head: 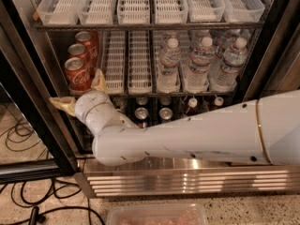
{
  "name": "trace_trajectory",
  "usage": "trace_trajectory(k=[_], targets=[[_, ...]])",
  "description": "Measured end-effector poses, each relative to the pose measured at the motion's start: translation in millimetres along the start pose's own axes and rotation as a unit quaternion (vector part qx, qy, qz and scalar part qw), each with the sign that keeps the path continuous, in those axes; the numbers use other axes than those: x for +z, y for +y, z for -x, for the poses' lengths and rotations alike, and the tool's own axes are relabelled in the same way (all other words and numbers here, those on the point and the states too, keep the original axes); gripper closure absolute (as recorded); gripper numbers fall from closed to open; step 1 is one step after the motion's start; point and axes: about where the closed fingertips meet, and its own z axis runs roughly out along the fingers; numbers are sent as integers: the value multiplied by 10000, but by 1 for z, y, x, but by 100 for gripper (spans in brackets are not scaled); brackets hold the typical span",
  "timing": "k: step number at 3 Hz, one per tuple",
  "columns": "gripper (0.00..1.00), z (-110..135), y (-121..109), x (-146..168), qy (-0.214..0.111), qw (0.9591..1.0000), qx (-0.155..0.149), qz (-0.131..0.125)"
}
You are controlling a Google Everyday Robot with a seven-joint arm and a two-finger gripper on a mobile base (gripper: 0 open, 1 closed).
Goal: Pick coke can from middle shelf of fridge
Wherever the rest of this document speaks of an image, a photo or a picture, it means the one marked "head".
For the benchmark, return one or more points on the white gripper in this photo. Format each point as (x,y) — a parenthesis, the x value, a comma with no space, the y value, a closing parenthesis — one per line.
(83,104)

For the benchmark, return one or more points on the red coke can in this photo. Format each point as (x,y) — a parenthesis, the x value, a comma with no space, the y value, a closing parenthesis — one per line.
(90,40)
(77,74)
(80,51)

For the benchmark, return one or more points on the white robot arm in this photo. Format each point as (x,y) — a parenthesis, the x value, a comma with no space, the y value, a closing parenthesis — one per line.
(263,131)

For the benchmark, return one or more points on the left blue pepsi can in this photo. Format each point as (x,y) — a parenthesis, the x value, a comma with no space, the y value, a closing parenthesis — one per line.
(141,118)

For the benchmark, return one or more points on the blue pepsi can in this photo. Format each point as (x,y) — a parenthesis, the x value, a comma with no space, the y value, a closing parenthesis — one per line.
(165,115)
(141,118)

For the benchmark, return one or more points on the left glass fridge door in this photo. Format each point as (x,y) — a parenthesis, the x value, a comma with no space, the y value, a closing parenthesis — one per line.
(22,77)

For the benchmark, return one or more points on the right blue pepsi can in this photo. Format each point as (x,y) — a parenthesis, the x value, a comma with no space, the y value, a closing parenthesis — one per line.
(165,115)

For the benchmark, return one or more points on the shelf tray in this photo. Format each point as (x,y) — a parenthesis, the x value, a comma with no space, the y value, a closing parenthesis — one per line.
(58,12)
(96,12)
(170,11)
(243,11)
(133,11)
(205,11)

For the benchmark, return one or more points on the top shelf tray far left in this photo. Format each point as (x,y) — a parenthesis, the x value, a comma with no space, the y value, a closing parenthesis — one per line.
(58,12)

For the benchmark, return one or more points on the steel fridge bottom grille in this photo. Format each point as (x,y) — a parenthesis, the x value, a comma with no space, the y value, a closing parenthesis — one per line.
(176,176)

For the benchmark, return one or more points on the top shelf tray far right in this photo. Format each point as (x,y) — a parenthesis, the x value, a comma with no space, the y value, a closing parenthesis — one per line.
(243,11)

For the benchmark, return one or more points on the white glide tray middle left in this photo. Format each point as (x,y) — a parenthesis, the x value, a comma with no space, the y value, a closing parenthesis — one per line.
(113,61)

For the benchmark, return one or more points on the white glide tray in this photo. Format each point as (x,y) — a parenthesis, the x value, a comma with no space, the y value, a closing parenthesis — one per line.
(139,63)
(113,61)

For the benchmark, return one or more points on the white glide tray middle centre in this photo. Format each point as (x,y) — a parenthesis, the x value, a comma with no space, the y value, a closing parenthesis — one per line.
(139,63)

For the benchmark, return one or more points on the left front water bottle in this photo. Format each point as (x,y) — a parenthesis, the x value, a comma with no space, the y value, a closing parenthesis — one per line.
(168,63)

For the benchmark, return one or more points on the water bottle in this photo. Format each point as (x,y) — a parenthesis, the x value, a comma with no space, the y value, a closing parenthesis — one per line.
(198,64)
(222,77)
(168,63)

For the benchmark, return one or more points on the left brown tea bottle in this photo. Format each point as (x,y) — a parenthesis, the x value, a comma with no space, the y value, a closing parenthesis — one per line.
(191,108)

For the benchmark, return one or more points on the brown tea bottle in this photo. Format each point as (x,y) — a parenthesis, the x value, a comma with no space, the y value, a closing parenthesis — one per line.
(191,108)
(215,103)

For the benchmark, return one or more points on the centre front water bottle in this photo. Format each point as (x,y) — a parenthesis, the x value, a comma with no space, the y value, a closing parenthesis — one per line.
(198,64)

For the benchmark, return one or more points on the clear plastic floor container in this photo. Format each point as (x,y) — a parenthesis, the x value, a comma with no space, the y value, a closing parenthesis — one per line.
(158,214)

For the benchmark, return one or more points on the right brown tea bottle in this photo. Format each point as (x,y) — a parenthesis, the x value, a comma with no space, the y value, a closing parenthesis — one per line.
(215,103)

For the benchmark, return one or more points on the right front water bottle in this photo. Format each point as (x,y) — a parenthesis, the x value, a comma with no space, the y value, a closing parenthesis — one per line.
(222,77)

